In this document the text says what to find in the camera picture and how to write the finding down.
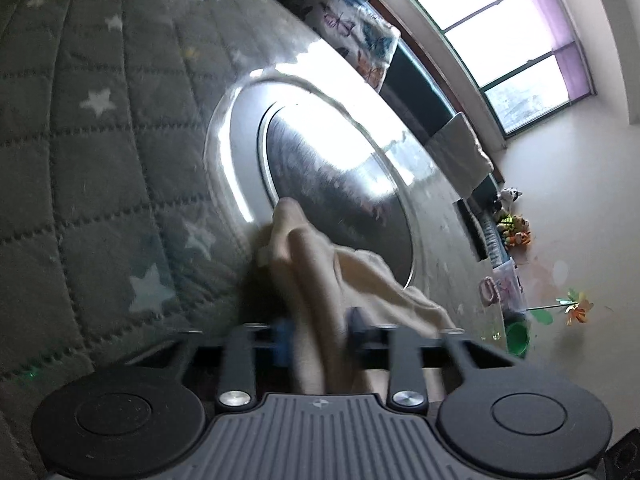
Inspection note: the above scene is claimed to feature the clear plastic box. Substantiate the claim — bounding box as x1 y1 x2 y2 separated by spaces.
479 259 527 322

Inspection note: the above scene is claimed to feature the grey quilted star tablecloth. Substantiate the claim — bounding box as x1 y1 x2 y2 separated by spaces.
0 0 506 480

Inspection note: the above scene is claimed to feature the butterfly print pillow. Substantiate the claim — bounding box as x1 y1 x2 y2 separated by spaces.
305 0 402 95

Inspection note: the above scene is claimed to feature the orange green plush toy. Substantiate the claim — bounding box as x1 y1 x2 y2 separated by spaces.
495 214 534 252

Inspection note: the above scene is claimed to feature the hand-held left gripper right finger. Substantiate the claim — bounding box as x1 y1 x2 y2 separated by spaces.
347 306 513 411

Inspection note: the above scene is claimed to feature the black white plush toy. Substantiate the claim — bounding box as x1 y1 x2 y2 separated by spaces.
494 187 524 214

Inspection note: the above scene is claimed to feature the grey folded cloth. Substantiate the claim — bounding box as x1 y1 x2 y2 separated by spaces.
425 111 495 200

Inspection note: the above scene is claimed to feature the green cup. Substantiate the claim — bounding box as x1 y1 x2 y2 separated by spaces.
505 321 531 359

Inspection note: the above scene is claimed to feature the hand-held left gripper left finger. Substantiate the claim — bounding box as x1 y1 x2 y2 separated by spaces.
120 322 297 413

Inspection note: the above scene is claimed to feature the window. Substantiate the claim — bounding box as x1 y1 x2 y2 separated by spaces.
399 0 597 137

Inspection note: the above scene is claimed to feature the artificial flower stem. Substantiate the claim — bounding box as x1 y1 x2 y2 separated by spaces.
529 287 596 329

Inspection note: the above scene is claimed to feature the purple curtain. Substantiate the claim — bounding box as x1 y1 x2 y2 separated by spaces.
515 0 597 101

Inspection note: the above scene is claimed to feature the cream knit garment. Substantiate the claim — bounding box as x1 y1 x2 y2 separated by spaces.
259 197 457 396

